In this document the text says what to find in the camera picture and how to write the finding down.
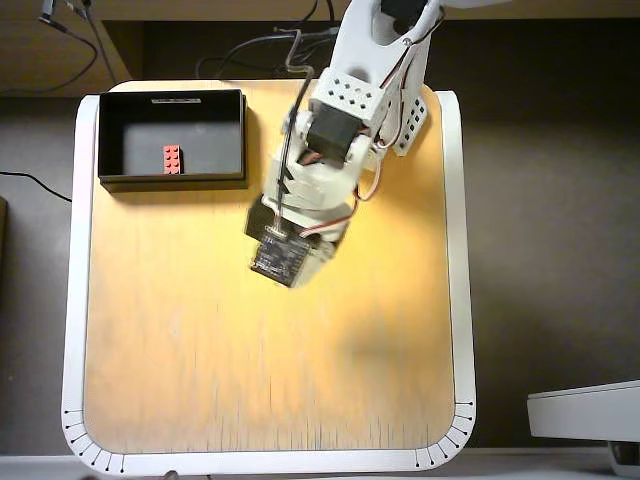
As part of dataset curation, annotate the red white servo wire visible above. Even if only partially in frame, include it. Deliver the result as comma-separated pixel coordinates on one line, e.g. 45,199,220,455
299,159,386,240

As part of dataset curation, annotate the black camera circuit board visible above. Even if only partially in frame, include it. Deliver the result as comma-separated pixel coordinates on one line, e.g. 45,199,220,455
248,233,315,289

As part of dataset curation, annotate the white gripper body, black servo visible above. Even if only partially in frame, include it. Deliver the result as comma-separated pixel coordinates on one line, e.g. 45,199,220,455
243,158,359,260

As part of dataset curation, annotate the white flat device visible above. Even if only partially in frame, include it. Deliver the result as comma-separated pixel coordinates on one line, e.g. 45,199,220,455
526,379,640,444

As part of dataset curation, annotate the black rectangular bin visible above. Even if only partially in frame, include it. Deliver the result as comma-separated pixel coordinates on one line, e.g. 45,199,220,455
97,88,250,194

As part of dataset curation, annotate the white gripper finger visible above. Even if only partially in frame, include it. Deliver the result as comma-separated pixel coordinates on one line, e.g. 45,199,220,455
291,248,334,290

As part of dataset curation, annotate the black looping cable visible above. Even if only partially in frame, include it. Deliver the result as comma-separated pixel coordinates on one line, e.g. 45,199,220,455
0,14,99,96

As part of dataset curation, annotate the red lego block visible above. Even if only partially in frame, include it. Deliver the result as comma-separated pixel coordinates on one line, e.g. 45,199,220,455
161,144,184,176

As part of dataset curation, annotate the thin black floor cable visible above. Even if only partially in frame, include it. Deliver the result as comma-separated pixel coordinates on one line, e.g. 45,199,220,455
0,170,74,204

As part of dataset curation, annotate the white table rim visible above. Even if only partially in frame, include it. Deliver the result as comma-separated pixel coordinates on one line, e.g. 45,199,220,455
60,79,477,476

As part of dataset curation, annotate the light wooden shelf unit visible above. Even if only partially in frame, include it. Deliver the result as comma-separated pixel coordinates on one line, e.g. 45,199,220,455
0,0,640,99

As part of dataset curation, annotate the black camera cable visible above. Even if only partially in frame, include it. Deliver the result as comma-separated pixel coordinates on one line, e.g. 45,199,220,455
273,28,317,235

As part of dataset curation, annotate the grey cable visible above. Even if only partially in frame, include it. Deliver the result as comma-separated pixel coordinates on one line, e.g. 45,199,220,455
197,27,346,81

